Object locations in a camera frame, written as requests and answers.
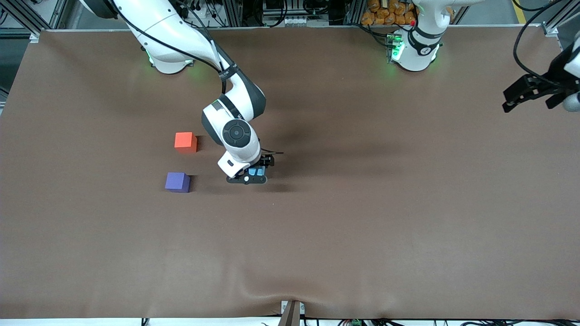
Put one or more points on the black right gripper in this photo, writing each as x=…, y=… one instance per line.
x=267, y=160

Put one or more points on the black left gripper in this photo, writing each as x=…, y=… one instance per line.
x=551, y=84

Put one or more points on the light blue foam block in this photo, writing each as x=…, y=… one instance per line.
x=252, y=172

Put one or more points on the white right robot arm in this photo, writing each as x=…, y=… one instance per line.
x=172, y=31

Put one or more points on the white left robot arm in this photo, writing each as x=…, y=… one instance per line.
x=419, y=54

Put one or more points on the orange foam block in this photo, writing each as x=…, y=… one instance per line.
x=185, y=141

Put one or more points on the purple foam block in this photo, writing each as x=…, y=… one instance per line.
x=176, y=182

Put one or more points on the brown table mat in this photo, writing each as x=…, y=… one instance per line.
x=362, y=235

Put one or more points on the white terminal strip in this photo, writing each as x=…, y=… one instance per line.
x=297, y=21

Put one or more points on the white power strip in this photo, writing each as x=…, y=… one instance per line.
x=201, y=11

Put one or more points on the bag of orange items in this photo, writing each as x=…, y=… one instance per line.
x=385, y=16

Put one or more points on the green terminal connector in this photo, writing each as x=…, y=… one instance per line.
x=355, y=323

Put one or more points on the aluminium frame corner rail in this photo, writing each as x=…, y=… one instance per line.
x=555, y=29

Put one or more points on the brown mat clamp bracket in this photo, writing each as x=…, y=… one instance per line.
x=291, y=314

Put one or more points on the aluminium frame post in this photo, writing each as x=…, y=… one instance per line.
x=233, y=13

